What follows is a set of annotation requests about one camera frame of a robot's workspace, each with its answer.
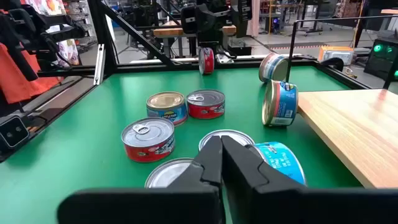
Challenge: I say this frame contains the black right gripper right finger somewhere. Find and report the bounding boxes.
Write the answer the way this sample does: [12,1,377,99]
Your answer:
[221,135,398,224]

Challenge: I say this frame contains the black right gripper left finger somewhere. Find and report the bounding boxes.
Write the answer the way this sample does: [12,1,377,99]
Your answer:
[57,136,224,224]

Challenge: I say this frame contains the green white label can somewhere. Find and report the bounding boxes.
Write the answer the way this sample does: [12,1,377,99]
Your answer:
[144,157,195,189]

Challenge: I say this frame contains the teal label tuna can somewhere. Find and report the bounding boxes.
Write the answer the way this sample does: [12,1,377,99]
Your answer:
[248,141,308,187]
[261,79,299,127]

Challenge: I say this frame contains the red label tuna can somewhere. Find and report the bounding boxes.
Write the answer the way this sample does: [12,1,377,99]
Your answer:
[120,117,176,164]
[186,89,226,120]
[198,47,215,75]

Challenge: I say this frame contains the navy red stripe gold can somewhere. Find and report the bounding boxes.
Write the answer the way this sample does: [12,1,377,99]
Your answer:
[258,52,290,83]
[146,91,188,127]

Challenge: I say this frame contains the wooden shelf board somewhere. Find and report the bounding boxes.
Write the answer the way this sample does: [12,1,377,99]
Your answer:
[297,88,398,189]

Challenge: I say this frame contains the green table mat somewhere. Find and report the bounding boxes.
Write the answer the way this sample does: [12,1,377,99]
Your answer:
[0,63,364,224]

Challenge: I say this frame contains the white orange appliance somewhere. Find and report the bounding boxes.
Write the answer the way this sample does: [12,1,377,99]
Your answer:
[317,45,355,66]

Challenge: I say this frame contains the black computer case green lights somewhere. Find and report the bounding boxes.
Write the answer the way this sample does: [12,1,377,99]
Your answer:
[363,39,398,82]

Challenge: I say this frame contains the wooden workbench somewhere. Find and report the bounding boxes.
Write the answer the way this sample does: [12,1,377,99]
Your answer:
[152,20,237,58]

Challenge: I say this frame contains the floral patterned cloth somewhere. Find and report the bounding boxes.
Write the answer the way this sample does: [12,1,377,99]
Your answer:
[57,39,80,68]

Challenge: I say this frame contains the orange fabric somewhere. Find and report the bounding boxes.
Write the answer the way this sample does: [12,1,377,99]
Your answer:
[0,9,62,105]

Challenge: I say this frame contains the pink hanging cloth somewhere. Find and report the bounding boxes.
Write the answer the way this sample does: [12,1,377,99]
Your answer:
[247,0,261,38]

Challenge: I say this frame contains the black mechanical equipment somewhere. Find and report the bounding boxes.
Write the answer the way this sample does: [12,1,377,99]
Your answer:
[0,0,86,82]

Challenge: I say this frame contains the silver aluminium bracket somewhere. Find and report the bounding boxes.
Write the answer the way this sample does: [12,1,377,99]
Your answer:
[93,43,106,85]

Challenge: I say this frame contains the black table-level camera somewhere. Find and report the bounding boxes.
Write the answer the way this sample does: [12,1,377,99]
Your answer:
[0,115,30,149]

